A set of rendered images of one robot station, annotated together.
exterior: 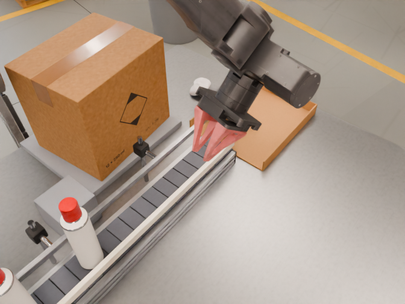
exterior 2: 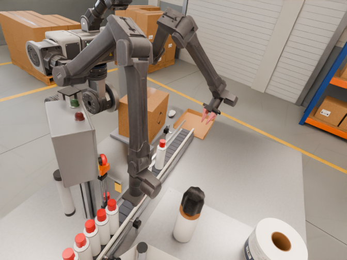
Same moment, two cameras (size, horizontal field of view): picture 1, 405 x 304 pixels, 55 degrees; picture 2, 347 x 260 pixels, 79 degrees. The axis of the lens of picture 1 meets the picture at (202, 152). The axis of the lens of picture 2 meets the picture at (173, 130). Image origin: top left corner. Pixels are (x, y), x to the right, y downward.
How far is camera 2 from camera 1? 0.68 m
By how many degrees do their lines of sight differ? 18
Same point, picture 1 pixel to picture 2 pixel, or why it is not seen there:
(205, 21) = (216, 83)
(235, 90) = (215, 102)
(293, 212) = (217, 151)
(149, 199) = (171, 148)
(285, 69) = (231, 96)
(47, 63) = not seen: hidden behind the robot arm
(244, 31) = (222, 86)
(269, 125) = (200, 125)
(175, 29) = not seen: hidden behind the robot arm
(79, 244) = (162, 157)
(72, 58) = not seen: hidden behind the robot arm
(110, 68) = (157, 102)
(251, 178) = (200, 142)
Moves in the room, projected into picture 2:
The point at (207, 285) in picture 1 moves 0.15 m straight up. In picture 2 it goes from (198, 174) to (203, 156)
